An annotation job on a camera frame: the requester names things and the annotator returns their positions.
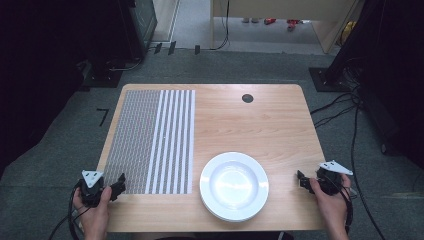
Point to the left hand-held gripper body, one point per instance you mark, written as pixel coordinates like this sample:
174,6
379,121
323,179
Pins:
90,195

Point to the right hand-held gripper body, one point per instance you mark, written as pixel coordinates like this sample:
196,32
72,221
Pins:
330,181

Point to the person's left hand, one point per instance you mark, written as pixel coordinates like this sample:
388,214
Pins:
95,215

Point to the person's right hand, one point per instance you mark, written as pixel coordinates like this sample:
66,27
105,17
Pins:
333,208

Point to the grey striped woven placemat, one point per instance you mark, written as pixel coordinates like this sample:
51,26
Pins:
146,143

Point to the white round plate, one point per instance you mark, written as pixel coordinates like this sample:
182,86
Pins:
234,186

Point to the black stand base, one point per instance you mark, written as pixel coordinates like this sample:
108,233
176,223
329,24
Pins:
325,81

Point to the black equipment base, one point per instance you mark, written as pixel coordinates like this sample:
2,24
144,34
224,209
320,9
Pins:
101,75

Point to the yellow object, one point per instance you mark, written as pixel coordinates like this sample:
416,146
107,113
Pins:
348,31

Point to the red power tool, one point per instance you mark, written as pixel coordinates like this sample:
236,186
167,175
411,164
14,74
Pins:
293,24

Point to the small red tool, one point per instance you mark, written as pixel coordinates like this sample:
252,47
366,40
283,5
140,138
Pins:
269,21

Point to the black glass-fronted cabinet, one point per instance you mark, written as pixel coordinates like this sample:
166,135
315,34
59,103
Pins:
143,23

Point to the black flat floor bracket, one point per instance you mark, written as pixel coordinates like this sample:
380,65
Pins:
158,48
197,49
172,47

